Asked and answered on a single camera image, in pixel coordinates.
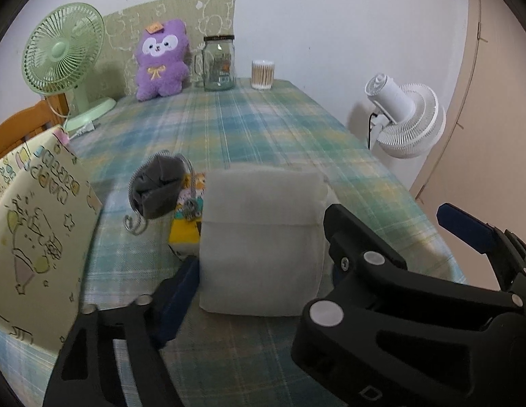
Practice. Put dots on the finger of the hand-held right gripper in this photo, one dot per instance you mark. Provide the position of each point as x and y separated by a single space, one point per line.
356 280
466 224

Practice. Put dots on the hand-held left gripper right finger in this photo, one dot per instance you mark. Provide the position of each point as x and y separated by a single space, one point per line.
336 277

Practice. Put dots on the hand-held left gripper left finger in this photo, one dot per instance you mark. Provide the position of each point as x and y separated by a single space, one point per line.
178 301

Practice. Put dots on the yellow cartoon tissue pack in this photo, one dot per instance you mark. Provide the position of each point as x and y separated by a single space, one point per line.
184 229

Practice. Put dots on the white cloth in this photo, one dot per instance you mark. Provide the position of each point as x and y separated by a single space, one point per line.
258 241

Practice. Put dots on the yellow printed fabric storage box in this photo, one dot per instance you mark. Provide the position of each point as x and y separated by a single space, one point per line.
38 229

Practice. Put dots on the white standing fan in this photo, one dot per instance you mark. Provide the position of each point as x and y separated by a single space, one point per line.
411 123

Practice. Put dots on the cotton swab container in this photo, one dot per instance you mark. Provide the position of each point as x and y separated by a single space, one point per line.
263 75

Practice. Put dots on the purple plush toy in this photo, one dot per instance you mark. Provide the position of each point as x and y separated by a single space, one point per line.
161 76

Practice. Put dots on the glass jar mug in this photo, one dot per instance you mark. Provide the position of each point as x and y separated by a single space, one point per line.
218 68

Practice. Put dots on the green desk fan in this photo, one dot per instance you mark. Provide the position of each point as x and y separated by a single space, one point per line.
61 48

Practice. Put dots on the green printed board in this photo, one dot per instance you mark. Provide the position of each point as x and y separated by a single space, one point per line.
212 12

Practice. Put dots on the beige door frame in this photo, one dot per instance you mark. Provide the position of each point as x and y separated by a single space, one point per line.
492 114

